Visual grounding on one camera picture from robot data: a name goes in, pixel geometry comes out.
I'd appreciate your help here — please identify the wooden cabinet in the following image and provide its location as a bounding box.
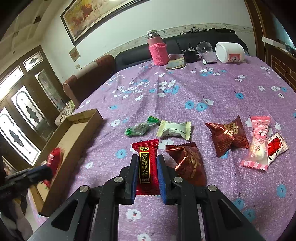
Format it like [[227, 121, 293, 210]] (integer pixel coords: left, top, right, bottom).
[[245, 1, 295, 90]]

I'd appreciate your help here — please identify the clear glass cup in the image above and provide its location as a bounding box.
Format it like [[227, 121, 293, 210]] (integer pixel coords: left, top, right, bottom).
[[196, 41, 213, 58]]

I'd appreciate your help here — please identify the cardboard tray box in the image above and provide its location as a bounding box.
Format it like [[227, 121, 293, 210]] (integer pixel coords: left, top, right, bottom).
[[30, 109, 103, 217]]

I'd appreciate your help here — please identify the red candy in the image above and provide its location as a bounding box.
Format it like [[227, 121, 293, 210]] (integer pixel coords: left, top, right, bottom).
[[43, 147, 64, 188]]

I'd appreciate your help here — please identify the small wall picture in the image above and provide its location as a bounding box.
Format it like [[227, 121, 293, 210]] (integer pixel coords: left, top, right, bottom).
[[69, 47, 80, 62]]

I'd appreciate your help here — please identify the black leather sofa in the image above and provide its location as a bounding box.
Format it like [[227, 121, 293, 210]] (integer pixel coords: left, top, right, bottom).
[[115, 28, 248, 71]]

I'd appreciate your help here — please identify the white plastic jar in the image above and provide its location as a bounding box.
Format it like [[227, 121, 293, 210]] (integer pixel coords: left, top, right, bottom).
[[215, 42, 245, 63]]

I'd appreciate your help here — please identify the purple floral tablecloth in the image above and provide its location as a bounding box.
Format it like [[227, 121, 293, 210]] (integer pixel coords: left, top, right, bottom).
[[33, 53, 296, 241]]

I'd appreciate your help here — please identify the wooden glass door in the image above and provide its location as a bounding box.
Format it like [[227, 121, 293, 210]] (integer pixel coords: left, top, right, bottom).
[[1, 46, 69, 171]]

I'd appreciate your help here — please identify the black small cup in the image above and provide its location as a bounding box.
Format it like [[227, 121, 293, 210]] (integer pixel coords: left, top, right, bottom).
[[183, 43, 201, 63]]

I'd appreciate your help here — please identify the pale green candy pack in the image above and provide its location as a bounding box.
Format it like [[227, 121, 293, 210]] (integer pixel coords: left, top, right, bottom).
[[156, 120, 191, 140]]

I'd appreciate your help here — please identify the pink sleeved thermos bottle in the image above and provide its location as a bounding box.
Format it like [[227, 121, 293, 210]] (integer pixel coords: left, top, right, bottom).
[[147, 30, 169, 66]]

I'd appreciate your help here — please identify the dark red foil snack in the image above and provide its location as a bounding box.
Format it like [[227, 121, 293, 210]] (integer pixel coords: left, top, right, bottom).
[[166, 142, 207, 187]]

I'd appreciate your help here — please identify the patterned cloth pile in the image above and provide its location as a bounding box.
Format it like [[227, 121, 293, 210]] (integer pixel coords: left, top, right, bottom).
[[55, 100, 76, 126]]

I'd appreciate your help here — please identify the white red candy pack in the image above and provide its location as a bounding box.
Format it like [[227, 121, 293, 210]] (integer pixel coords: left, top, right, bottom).
[[267, 132, 288, 165]]

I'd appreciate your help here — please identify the red black-label candy pack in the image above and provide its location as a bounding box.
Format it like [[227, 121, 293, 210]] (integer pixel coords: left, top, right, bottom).
[[132, 138, 160, 195]]

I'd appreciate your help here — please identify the small booklet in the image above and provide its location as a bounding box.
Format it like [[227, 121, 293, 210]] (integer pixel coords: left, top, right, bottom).
[[166, 57, 186, 70]]

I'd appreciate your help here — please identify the brown armchair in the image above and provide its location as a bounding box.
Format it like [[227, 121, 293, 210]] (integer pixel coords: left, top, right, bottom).
[[62, 54, 116, 108]]

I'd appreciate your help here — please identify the pink marshmallow candy pack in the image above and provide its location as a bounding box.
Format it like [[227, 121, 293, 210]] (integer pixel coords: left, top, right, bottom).
[[241, 116, 270, 171]]

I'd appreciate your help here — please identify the framed horse painting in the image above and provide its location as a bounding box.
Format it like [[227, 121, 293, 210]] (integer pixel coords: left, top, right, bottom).
[[61, 0, 143, 46]]

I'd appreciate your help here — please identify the green clear candy wrapper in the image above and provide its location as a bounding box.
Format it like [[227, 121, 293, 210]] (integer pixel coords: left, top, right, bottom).
[[125, 116, 161, 137]]

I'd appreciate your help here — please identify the dark red foil pouch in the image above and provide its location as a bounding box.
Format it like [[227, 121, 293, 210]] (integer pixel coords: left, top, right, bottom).
[[205, 115, 249, 157]]

